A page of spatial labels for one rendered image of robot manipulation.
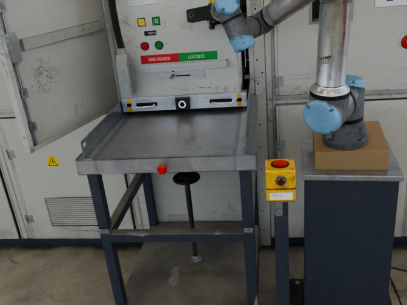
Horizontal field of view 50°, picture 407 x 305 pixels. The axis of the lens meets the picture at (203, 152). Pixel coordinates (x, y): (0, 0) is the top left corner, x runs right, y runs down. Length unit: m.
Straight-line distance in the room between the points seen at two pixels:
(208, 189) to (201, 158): 0.84
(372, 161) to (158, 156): 0.71
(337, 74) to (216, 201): 1.19
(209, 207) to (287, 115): 0.65
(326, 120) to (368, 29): 0.77
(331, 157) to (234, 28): 0.53
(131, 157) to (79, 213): 1.07
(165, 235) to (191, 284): 0.38
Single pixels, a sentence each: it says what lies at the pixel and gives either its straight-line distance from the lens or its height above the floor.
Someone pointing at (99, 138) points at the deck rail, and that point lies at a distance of 1.68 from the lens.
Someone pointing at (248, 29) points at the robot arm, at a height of 1.22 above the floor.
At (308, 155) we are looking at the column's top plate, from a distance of 1.64.
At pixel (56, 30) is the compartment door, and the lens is 1.86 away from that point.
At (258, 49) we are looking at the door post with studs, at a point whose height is 1.05.
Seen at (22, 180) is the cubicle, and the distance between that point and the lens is 2.56.
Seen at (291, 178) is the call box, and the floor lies 0.88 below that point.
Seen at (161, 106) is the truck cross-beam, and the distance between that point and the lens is 1.89.
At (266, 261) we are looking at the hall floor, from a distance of 2.33.
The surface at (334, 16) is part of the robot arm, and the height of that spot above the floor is 1.27.
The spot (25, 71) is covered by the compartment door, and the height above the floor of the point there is 1.13.
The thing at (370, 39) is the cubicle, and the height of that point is 1.07.
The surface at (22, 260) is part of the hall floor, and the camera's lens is 2.71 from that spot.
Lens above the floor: 1.43
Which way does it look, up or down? 23 degrees down
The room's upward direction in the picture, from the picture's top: 6 degrees counter-clockwise
